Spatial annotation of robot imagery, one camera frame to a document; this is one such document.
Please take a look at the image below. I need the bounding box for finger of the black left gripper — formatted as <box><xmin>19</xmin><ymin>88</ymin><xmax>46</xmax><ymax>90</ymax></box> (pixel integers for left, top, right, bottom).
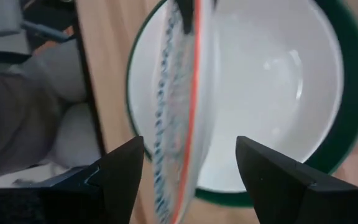
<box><xmin>174</xmin><ymin>0</ymin><xmax>197</xmax><ymax>35</ymax></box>

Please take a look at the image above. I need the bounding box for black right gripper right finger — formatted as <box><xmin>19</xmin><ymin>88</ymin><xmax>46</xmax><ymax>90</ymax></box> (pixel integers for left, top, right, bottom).
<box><xmin>235</xmin><ymin>136</ymin><xmax>358</xmax><ymax>224</ymax></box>

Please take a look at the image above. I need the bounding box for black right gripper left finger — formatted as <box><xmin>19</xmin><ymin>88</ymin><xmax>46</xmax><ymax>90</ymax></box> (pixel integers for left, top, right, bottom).
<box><xmin>40</xmin><ymin>136</ymin><xmax>145</xmax><ymax>224</ymax></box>

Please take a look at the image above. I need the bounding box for floral plate with orange rim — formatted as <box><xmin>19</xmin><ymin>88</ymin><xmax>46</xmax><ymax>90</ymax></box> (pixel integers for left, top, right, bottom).
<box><xmin>152</xmin><ymin>0</ymin><xmax>219</xmax><ymax>224</ymax></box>

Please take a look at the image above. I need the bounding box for green rimmed white plate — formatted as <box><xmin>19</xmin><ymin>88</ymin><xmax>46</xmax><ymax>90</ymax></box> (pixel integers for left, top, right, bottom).
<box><xmin>124</xmin><ymin>0</ymin><xmax>358</xmax><ymax>208</ymax></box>

